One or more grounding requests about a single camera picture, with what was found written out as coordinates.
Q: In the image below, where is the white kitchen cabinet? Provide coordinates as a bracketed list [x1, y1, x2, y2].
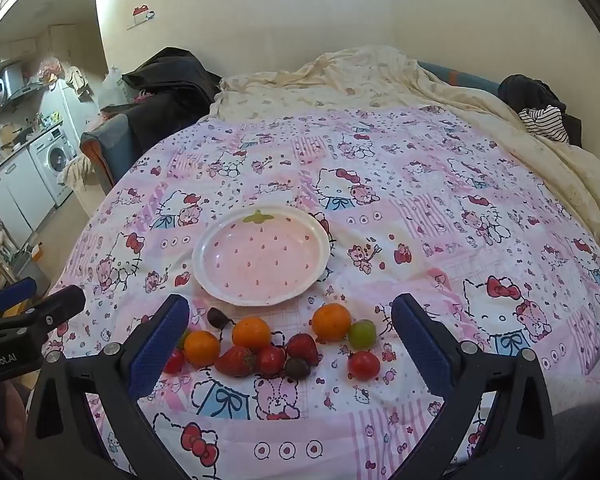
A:
[0, 147, 58, 246]

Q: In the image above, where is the pink bag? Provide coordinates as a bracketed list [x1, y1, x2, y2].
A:
[37, 57, 66, 83]

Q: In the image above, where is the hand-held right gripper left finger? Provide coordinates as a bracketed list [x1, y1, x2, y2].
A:
[24, 292, 201, 480]

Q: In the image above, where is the house wall sticker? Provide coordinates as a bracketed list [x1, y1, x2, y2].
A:
[127, 5, 156, 31]

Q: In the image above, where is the dark purple plum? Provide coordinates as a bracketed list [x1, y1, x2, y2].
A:
[206, 307, 236, 331]

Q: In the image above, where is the dark purple grape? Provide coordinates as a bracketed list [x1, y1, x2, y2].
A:
[283, 356, 312, 381]

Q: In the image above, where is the white plastic bag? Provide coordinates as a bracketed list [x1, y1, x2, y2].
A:
[101, 66, 131, 108]

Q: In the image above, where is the pink strawberry-print plate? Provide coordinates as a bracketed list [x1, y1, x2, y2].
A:
[192, 208, 331, 307]

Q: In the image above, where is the pink cartoon cat printed blanket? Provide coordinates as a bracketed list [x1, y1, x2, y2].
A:
[40, 105, 600, 480]

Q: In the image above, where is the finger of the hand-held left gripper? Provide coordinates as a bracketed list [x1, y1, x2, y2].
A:
[0, 285, 87, 346]
[0, 276, 37, 318]

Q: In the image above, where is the orange tangerine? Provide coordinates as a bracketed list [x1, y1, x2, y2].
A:
[231, 316, 272, 353]
[183, 330, 222, 367]
[312, 303, 352, 342]

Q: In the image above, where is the person's left hand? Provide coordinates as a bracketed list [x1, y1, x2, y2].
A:
[0, 382, 31, 443]

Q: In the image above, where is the red strawberry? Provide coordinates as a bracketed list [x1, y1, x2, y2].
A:
[214, 345, 257, 378]
[285, 332, 321, 367]

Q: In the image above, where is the red cherry tomato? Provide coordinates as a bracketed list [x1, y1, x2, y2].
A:
[256, 344, 287, 377]
[347, 351, 382, 382]
[162, 349, 186, 375]

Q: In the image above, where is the beige cloth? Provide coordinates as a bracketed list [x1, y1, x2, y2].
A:
[57, 152, 98, 191]

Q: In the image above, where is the blue-grey armchair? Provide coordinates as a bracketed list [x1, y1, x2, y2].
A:
[80, 105, 146, 191]

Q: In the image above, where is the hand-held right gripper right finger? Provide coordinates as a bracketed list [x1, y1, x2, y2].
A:
[390, 292, 556, 480]

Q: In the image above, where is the black clothes pile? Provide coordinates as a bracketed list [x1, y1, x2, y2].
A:
[122, 47, 223, 161]

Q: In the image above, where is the white washing machine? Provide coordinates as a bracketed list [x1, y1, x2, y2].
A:
[29, 125, 78, 208]

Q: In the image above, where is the cream duvet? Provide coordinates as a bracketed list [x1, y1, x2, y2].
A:
[209, 46, 600, 251]

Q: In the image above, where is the striped garment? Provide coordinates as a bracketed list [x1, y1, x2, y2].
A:
[518, 106, 571, 143]

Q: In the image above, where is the grey trash bin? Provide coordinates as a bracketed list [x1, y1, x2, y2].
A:
[10, 247, 51, 296]

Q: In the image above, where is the dark clothes heap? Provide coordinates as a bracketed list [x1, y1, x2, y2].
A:
[497, 74, 583, 148]

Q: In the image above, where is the white refrigerator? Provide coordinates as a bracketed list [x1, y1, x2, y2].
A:
[40, 77, 101, 161]

